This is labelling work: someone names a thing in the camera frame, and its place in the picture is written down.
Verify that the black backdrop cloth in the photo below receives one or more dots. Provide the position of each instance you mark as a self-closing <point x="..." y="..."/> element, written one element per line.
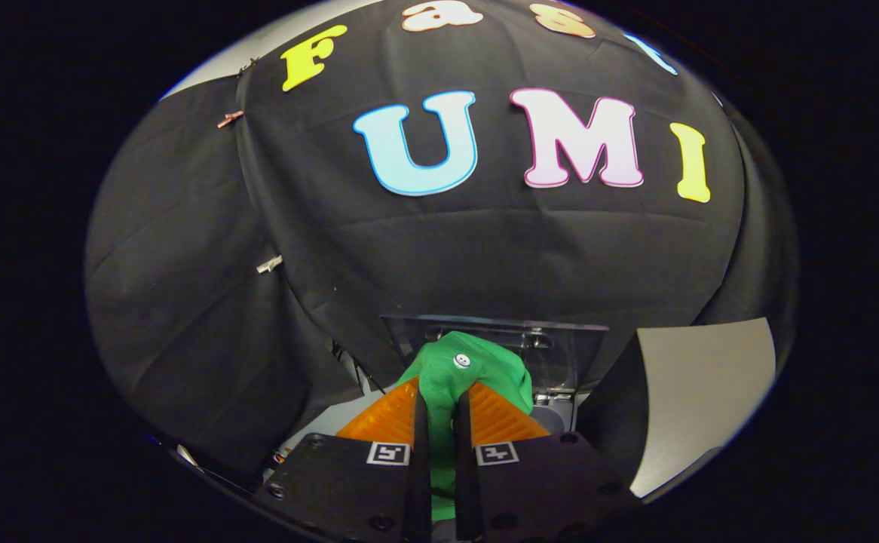
<point x="485" y="256"/>

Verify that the grey washing machine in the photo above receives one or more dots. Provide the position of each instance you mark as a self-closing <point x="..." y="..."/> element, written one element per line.
<point x="552" y="415"/>

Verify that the copper clip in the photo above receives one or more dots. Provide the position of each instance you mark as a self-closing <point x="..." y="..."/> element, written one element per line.
<point x="230" y="118"/>

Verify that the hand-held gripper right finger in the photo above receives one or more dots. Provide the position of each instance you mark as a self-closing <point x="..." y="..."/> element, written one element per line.
<point x="466" y="467"/>

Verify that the green polo shirt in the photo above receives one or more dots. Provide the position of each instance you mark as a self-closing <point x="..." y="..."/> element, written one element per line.
<point x="492" y="377"/>

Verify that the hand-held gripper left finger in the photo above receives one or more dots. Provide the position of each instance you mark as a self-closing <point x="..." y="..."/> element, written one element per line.
<point x="421" y="467"/>

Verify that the silver clip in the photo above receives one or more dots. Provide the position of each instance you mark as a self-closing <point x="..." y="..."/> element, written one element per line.
<point x="269" y="264"/>

